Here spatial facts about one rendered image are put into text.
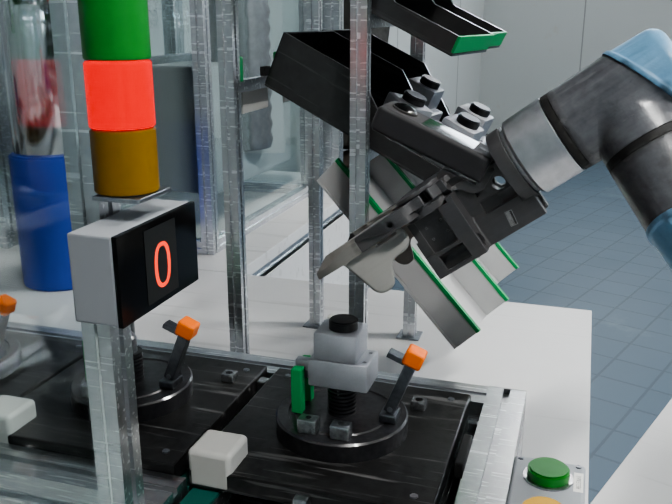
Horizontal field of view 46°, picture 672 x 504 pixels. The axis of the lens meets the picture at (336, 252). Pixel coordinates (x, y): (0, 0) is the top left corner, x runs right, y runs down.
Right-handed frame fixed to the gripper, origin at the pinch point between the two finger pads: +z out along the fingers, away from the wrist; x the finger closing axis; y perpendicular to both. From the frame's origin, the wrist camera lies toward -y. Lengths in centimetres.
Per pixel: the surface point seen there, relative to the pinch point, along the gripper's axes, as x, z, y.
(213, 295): 61, 54, -2
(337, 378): -2.3, 6.8, 10.7
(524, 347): 53, 5, 34
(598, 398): 215, 41, 116
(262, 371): 10.3, 22.0, 8.2
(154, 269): -20.3, 4.6, -8.0
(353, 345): -2.3, 3.2, 8.6
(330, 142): 164, 53, -19
